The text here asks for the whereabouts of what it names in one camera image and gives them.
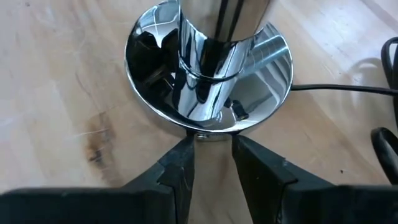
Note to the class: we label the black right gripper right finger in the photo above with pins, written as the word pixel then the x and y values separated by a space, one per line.
pixel 295 205

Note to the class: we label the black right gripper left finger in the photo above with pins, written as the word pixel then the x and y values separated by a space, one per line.
pixel 109 205

